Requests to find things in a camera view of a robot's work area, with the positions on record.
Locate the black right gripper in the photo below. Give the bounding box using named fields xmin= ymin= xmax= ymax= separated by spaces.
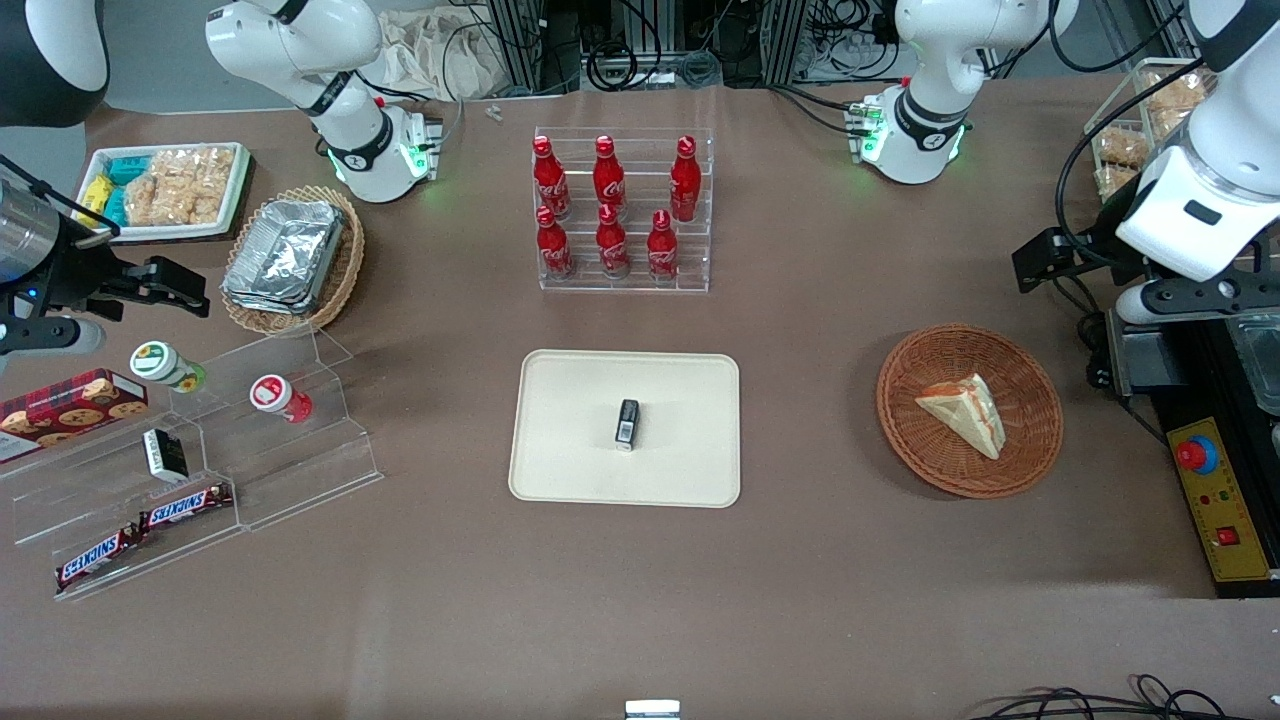
xmin=0 ymin=220 xmax=212 ymax=321

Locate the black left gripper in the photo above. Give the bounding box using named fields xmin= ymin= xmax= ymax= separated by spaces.
xmin=1011 ymin=227 xmax=1142 ymax=294

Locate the triangular sandwich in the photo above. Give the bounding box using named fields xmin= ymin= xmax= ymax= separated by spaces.
xmin=915 ymin=373 xmax=1006 ymax=461

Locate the white rectangular snack tray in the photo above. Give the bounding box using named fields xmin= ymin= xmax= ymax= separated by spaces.
xmin=88 ymin=142 xmax=252 ymax=244

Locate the aluminium foil tray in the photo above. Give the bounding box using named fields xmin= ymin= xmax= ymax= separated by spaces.
xmin=222 ymin=199 xmax=346 ymax=317

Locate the oval light wicker basket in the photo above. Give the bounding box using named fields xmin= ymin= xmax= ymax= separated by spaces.
xmin=220 ymin=185 xmax=366 ymax=337

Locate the round brown wicker basket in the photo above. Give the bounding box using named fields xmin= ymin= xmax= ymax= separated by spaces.
xmin=876 ymin=323 xmax=1064 ymax=500

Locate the beige plastic tray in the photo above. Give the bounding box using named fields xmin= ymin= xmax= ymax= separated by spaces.
xmin=508 ymin=349 xmax=742 ymax=509

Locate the green-lid drink bottle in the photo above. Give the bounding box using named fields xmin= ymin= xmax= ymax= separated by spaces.
xmin=130 ymin=341 xmax=208 ymax=393

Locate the bag of rice crackers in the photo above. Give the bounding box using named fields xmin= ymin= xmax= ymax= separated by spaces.
xmin=125 ymin=146 xmax=236 ymax=227

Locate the bag of fried snacks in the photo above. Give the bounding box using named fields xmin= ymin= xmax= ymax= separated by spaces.
xmin=1093 ymin=125 xmax=1153 ymax=198
xmin=1145 ymin=68 xmax=1209 ymax=143

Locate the grey metal box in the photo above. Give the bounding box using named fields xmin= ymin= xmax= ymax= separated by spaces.
xmin=1105 ymin=310 xmax=1196 ymax=399

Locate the red-lid drink bottle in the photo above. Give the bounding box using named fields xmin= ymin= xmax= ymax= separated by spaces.
xmin=249 ymin=374 xmax=314 ymax=424

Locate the red cookie box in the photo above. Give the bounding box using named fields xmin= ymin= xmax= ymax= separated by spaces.
xmin=0 ymin=368 xmax=149 ymax=463

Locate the small black white box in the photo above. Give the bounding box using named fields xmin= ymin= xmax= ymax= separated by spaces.
xmin=142 ymin=428 xmax=189 ymax=484

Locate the clear acrylic step shelf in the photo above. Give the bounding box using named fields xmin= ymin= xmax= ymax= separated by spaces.
xmin=0 ymin=328 xmax=384 ymax=603

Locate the Snickers chocolate bar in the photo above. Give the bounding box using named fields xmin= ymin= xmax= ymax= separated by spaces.
xmin=138 ymin=483 xmax=234 ymax=531
xmin=55 ymin=525 xmax=143 ymax=591

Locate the steel pan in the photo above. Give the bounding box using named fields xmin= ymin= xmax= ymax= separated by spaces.
xmin=1225 ymin=310 xmax=1280 ymax=416

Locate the yellow emergency stop box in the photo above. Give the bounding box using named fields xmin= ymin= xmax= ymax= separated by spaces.
xmin=1167 ymin=416 xmax=1279 ymax=584

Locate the beige cloth bag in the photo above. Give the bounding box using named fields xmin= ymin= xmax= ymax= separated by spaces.
xmin=375 ymin=10 xmax=513 ymax=101

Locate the clear acrylic bottle rack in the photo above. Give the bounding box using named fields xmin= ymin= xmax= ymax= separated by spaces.
xmin=533 ymin=126 xmax=716 ymax=294

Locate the red cola bottle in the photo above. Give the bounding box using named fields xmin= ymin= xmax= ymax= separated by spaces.
xmin=669 ymin=135 xmax=703 ymax=223
xmin=532 ymin=135 xmax=573 ymax=223
xmin=595 ymin=203 xmax=631 ymax=279
xmin=593 ymin=135 xmax=628 ymax=223
xmin=646 ymin=209 xmax=681 ymax=281
xmin=535 ymin=205 xmax=576 ymax=281

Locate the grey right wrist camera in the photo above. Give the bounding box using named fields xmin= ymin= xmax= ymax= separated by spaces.
xmin=0 ymin=317 xmax=107 ymax=357

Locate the black cable with plug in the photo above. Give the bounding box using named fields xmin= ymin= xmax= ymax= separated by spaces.
xmin=1076 ymin=300 xmax=1133 ymax=393

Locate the wire shelf basket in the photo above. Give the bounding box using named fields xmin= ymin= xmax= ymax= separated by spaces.
xmin=1085 ymin=57 xmax=1219 ymax=203

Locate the black appliance frame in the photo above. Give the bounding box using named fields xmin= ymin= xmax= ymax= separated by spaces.
xmin=1150 ymin=290 xmax=1280 ymax=601

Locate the coiled black cable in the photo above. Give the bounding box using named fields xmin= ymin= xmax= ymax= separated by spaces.
xmin=585 ymin=40 xmax=641 ymax=93

